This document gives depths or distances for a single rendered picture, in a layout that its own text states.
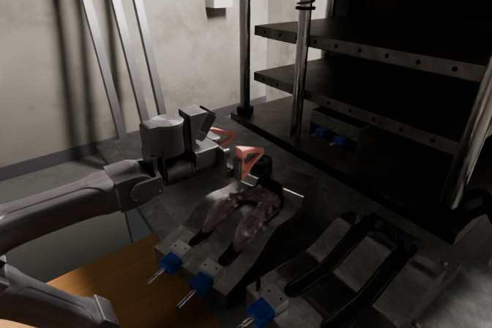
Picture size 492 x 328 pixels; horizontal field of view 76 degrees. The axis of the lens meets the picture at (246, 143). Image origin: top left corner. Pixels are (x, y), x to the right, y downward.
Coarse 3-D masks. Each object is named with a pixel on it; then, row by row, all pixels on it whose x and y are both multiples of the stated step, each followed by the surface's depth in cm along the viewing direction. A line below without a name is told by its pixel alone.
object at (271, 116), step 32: (288, 96) 219; (256, 128) 176; (288, 128) 172; (320, 160) 142; (384, 160) 142; (416, 160) 142; (448, 160) 142; (480, 160) 142; (384, 192) 121; (416, 192) 121; (416, 224) 112; (448, 224) 105
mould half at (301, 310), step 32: (352, 224) 84; (384, 224) 95; (320, 256) 80; (352, 256) 78; (384, 256) 75; (416, 256) 74; (256, 288) 72; (320, 288) 72; (352, 288) 72; (416, 288) 68; (288, 320) 65; (320, 320) 65; (384, 320) 66
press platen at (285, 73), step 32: (288, 64) 194; (320, 64) 194; (352, 64) 194; (320, 96) 145; (352, 96) 143; (384, 96) 143; (416, 96) 143; (448, 96) 143; (384, 128) 123; (416, 128) 113; (448, 128) 112
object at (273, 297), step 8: (264, 288) 69; (272, 288) 68; (264, 296) 67; (272, 296) 67; (280, 296) 67; (256, 304) 67; (264, 304) 67; (272, 304) 65; (280, 304) 65; (248, 312) 66; (256, 312) 65; (264, 312) 65; (272, 312) 65; (280, 312) 66; (248, 320) 64; (256, 320) 64; (264, 320) 64
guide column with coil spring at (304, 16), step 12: (300, 0) 133; (312, 0) 132; (300, 12) 134; (300, 24) 136; (300, 36) 138; (300, 48) 140; (300, 60) 143; (300, 72) 145; (300, 84) 148; (300, 96) 151; (300, 108) 154; (300, 120) 157; (300, 132) 161
